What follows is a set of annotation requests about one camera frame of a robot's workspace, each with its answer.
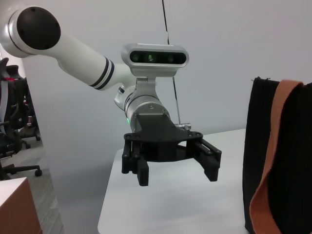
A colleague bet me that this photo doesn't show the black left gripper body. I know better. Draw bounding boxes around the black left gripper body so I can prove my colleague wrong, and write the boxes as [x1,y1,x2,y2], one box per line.
[123,113,204,163]

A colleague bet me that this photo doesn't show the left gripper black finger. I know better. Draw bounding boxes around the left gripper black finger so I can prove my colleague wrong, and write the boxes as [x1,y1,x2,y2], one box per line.
[186,137,223,183]
[121,138,151,187]

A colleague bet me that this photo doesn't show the black food bag orange handles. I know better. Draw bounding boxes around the black food bag orange handles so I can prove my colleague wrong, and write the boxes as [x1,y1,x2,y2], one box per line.
[242,76,312,234]

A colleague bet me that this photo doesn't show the brown cabinet white top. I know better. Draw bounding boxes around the brown cabinet white top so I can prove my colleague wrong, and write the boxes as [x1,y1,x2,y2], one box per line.
[0,177,41,234]

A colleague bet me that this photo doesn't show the black office chair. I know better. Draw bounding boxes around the black office chair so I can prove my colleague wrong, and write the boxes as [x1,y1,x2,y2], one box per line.
[5,64,41,150]
[0,58,43,181]

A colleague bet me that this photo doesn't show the left gripper cable silver connector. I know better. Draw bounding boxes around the left gripper cable silver connector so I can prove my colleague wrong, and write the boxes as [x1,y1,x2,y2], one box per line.
[175,122,193,132]

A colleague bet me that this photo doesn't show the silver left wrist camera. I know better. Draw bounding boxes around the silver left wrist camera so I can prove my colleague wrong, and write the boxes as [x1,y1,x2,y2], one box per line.
[121,43,190,98]

